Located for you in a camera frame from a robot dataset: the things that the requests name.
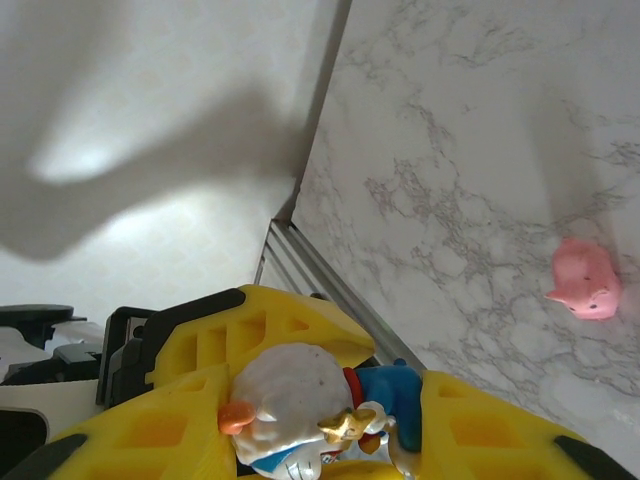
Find small blue figurine toy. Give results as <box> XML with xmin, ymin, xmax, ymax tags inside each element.
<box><xmin>217</xmin><ymin>342</ymin><xmax>425</xmax><ymax>480</ymax></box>

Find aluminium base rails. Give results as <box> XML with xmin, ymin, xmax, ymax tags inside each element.
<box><xmin>252</xmin><ymin>217</ymin><xmax>421</xmax><ymax>374</ymax></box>

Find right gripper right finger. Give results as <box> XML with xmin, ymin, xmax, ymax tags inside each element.
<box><xmin>419</xmin><ymin>368</ymin><xmax>636</xmax><ymax>480</ymax></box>

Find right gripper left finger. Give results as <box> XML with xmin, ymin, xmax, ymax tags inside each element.
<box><xmin>4</xmin><ymin>283</ymin><xmax>377</xmax><ymax>480</ymax></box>

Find pink plastic pig toy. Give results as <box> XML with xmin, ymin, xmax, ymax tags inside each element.
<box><xmin>543</xmin><ymin>236</ymin><xmax>624</xmax><ymax>322</ymax></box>

